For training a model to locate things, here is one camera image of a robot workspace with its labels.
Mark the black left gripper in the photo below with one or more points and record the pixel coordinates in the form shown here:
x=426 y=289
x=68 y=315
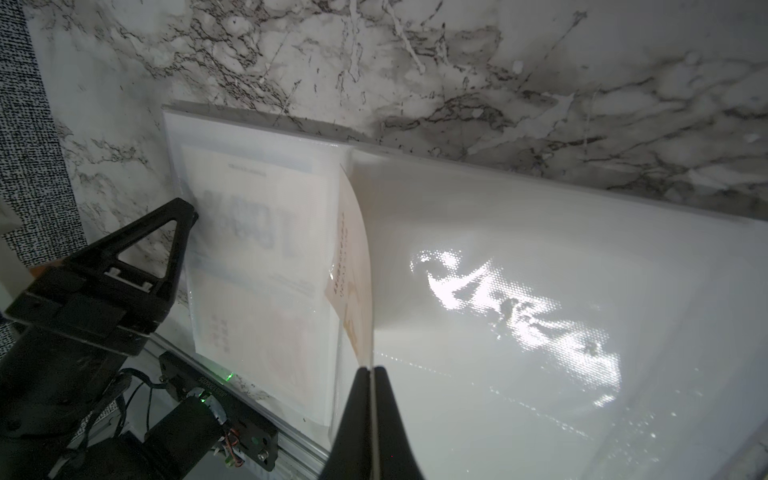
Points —
x=99 y=299

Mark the pink card gold character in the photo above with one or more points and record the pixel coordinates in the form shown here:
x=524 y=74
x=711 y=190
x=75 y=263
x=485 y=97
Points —
x=349 y=288

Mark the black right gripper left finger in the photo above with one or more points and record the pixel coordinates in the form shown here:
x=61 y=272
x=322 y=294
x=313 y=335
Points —
x=351 y=454

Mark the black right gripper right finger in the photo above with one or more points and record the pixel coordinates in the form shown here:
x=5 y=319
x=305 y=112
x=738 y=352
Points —
x=395 y=457

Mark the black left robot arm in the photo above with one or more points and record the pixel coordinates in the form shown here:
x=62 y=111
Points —
x=53 y=390

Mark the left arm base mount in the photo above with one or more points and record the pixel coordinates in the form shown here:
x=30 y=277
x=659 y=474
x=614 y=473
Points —
x=253 y=436

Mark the white photo album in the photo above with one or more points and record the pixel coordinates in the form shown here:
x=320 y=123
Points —
x=530 y=330

